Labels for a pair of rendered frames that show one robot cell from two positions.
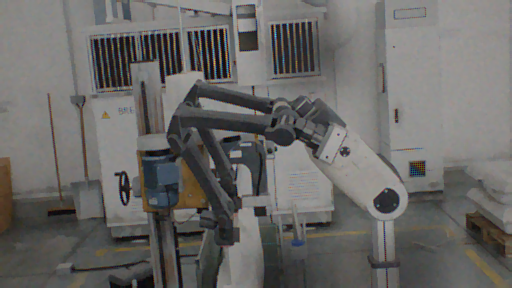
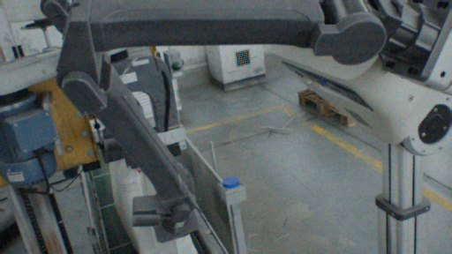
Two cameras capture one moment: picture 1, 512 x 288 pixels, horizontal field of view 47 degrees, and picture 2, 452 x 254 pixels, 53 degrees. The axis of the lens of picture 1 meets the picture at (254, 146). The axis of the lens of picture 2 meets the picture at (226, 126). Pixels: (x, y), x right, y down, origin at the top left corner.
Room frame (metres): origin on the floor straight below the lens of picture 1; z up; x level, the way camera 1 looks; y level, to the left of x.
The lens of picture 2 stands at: (1.34, 0.28, 1.65)
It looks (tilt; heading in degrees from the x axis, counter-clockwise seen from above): 22 degrees down; 341
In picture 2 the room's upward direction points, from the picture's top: 9 degrees counter-clockwise
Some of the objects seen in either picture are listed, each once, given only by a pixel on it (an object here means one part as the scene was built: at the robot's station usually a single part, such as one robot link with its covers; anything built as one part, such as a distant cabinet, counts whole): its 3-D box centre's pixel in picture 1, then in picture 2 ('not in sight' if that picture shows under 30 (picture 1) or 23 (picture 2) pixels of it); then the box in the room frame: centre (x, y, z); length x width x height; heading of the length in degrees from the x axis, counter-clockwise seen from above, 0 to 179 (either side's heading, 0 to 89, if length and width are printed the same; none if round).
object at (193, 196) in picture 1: (175, 174); (35, 120); (2.92, 0.41, 1.18); 0.34 x 0.25 x 0.31; 89
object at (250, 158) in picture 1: (242, 161); (131, 85); (2.95, 0.07, 1.21); 0.30 x 0.25 x 0.30; 179
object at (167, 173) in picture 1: (166, 175); (32, 133); (2.59, 0.40, 1.25); 0.10 x 0.08 x 0.12; 114
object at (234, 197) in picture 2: (298, 250); (232, 190); (2.70, -0.17, 0.81); 0.08 x 0.08 x 0.06; 89
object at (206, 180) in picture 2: (298, 254); (196, 176); (3.39, -0.21, 0.54); 1.05 x 0.02 x 0.41; 179
